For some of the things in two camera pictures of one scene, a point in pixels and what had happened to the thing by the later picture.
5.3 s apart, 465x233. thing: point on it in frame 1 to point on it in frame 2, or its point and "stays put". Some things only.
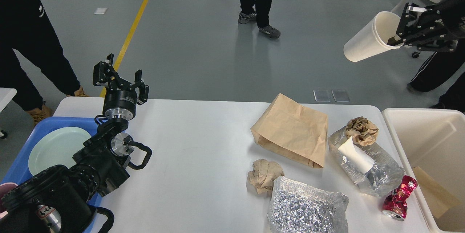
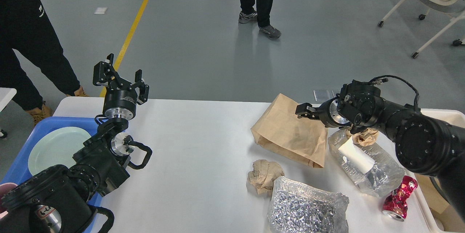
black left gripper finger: (104, 74) stays put
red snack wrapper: (395, 204) stays put
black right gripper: (419, 25) to (328, 113)
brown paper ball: (262, 176) stays put
